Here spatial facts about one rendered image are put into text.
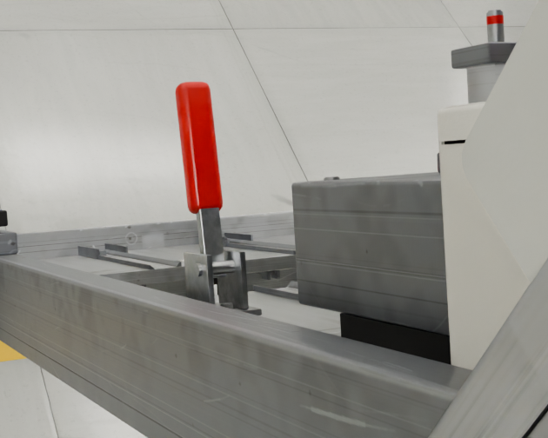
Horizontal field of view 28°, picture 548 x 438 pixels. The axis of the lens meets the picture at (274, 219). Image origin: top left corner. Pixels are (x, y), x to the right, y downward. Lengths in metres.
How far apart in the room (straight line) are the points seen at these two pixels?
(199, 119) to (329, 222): 0.13
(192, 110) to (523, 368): 0.35
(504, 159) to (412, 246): 0.18
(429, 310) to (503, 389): 0.17
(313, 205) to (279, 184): 1.72
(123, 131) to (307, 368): 1.82
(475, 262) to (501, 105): 0.12
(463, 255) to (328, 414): 0.07
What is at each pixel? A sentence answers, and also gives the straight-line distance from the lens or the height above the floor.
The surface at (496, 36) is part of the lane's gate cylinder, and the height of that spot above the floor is 1.22.
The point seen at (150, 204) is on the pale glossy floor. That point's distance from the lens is 2.00.
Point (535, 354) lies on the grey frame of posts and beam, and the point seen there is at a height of 1.31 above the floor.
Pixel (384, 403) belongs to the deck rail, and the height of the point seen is 1.20.
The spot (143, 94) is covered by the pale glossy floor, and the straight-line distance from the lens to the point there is 2.23.
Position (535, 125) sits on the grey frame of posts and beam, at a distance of 0.16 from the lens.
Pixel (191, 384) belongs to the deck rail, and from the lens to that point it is 0.43.
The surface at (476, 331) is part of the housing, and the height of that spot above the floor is 1.22.
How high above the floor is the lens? 1.42
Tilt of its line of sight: 44 degrees down
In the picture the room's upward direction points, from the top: 21 degrees clockwise
